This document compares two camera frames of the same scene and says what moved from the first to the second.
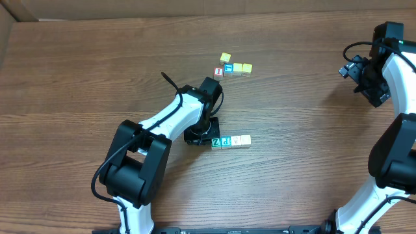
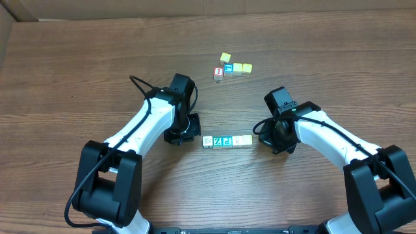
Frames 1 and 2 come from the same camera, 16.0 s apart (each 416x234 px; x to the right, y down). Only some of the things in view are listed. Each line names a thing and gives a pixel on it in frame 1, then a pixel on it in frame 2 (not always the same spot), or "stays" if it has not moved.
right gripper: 354,67 -> 271,143
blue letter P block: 225,141 stays
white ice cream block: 235,142 stays
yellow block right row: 247,69 stays
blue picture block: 228,69 stays
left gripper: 201,135 -> 190,129
